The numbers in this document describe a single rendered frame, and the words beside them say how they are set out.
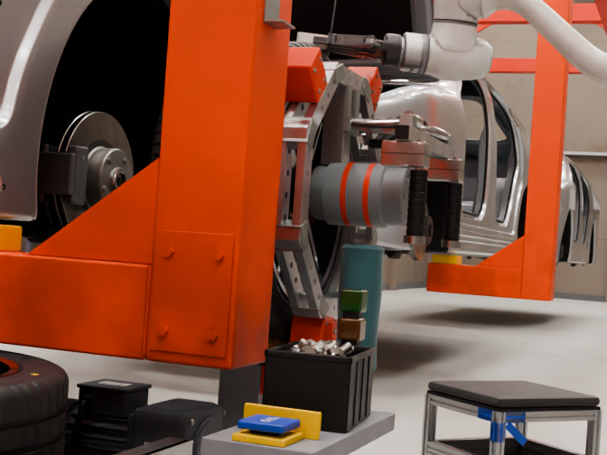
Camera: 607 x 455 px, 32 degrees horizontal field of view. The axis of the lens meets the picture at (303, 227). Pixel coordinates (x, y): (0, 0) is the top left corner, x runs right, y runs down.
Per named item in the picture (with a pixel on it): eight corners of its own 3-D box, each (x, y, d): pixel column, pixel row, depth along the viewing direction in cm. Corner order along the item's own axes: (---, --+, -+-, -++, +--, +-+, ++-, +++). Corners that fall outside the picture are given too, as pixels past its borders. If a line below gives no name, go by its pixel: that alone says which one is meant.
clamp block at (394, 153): (386, 167, 214) (387, 141, 214) (430, 169, 211) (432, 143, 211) (379, 164, 209) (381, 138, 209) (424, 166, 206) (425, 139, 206)
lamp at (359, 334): (343, 338, 188) (345, 316, 188) (365, 340, 187) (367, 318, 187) (336, 339, 184) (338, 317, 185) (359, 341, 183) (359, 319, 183)
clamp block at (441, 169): (425, 181, 246) (426, 158, 246) (463, 182, 243) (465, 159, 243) (420, 179, 241) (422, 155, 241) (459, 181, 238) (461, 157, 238)
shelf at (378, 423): (303, 418, 190) (303, 401, 190) (394, 430, 184) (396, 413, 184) (199, 458, 150) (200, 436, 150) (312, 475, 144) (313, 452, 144)
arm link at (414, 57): (418, 78, 246) (393, 75, 246) (422, 40, 247) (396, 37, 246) (426, 69, 237) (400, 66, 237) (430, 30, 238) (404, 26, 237)
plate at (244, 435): (253, 431, 156) (253, 425, 156) (303, 439, 153) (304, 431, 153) (230, 440, 149) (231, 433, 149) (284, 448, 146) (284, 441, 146)
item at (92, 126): (122, 242, 265) (126, 115, 263) (149, 245, 262) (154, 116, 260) (49, 251, 235) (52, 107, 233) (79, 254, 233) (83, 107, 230)
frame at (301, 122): (347, 310, 259) (362, 89, 260) (372, 312, 257) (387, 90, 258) (263, 320, 208) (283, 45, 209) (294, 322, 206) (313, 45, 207)
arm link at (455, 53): (417, 78, 248) (424, 21, 246) (482, 85, 249) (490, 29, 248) (426, 77, 237) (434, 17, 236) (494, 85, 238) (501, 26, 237)
